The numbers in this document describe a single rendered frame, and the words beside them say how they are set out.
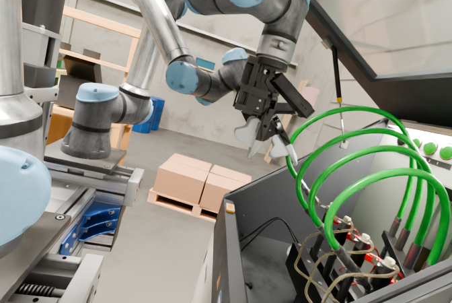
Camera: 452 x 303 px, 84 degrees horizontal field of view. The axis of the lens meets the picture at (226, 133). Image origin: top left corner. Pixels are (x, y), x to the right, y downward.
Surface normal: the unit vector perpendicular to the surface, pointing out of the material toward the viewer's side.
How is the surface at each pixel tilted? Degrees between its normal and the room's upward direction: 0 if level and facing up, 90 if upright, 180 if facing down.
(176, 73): 90
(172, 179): 90
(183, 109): 90
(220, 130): 90
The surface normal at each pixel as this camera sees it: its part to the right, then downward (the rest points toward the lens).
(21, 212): 0.63, 0.43
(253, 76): 0.03, 0.16
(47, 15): 0.78, 0.32
